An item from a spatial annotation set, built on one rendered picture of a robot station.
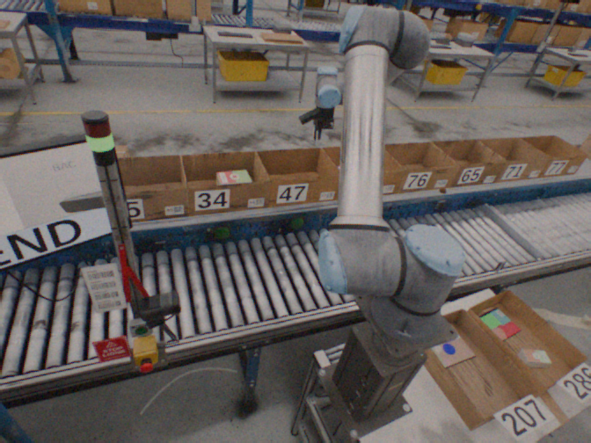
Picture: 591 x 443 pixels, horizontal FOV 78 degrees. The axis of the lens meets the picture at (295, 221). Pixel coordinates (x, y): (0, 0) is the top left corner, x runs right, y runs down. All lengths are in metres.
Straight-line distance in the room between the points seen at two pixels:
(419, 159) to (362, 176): 1.72
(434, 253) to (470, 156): 2.02
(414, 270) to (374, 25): 0.61
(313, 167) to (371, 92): 1.27
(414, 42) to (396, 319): 0.72
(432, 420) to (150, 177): 1.63
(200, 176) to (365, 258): 1.33
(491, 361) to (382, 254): 1.00
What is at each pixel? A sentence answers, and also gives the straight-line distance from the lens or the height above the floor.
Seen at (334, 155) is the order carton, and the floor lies 0.99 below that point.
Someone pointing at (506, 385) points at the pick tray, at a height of 0.76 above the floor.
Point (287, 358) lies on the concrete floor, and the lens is 2.34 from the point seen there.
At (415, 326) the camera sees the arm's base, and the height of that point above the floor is 1.28.
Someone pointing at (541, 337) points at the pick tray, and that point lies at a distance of 2.00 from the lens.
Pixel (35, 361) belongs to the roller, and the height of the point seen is 0.75.
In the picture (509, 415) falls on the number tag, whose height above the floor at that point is 0.86.
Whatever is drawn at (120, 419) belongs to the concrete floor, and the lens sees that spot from 2.25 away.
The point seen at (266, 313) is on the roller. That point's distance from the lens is 1.58.
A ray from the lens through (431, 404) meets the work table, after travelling 1.55.
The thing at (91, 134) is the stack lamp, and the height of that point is 1.63.
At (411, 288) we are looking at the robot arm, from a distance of 0.91.
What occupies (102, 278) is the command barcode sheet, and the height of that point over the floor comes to 1.20.
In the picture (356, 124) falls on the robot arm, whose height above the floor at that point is 1.67.
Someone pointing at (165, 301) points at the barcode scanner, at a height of 1.09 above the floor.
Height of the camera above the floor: 2.02
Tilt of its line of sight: 39 degrees down
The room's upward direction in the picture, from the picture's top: 10 degrees clockwise
